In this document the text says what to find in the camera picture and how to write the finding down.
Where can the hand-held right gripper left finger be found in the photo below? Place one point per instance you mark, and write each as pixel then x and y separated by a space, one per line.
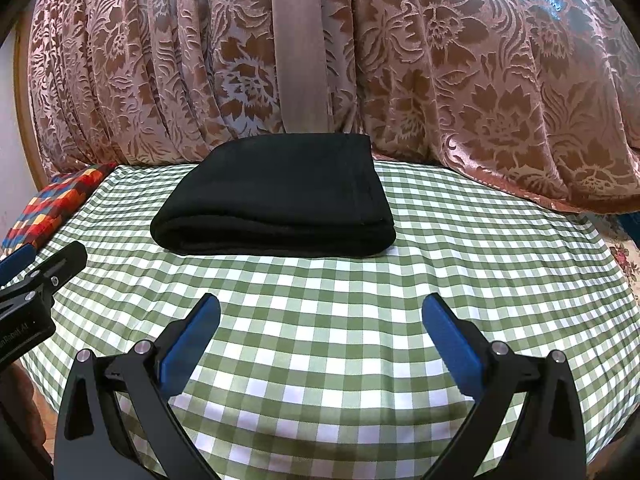
pixel 192 340

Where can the black pants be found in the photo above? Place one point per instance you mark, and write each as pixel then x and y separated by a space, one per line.
pixel 280 195

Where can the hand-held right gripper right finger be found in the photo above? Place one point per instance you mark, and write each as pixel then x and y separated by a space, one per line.
pixel 450 342

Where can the green white checked bedsheet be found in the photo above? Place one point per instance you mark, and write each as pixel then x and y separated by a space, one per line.
pixel 325 290

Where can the colourful patchwork pillow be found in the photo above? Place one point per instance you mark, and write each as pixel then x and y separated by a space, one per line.
pixel 50 205

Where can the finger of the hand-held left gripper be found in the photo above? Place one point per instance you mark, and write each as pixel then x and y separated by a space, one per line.
pixel 17 262
pixel 62 262

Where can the brown floral curtain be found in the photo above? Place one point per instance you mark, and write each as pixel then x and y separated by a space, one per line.
pixel 475 75

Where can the floral bedsheet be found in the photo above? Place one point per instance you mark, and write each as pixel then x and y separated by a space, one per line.
pixel 622 250

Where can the wooden frame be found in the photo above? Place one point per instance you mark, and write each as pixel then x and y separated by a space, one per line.
pixel 25 110

